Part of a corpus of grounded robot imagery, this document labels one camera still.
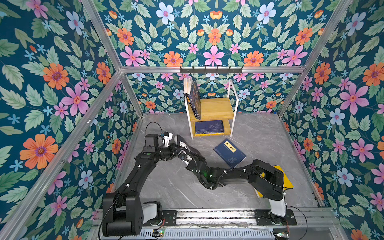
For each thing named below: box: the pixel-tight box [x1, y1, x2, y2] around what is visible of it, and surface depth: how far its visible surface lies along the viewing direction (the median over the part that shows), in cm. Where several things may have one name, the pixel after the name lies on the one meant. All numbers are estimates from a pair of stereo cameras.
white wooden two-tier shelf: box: [183, 77, 239, 140], surface depth 101 cm
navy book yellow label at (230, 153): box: [213, 138, 247, 169], surface depth 98 cm
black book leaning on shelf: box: [184, 93, 201, 120], surface depth 82 cm
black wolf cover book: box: [176, 134, 194, 154], surface depth 83 cm
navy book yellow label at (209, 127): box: [195, 119, 225, 135], surface depth 103 cm
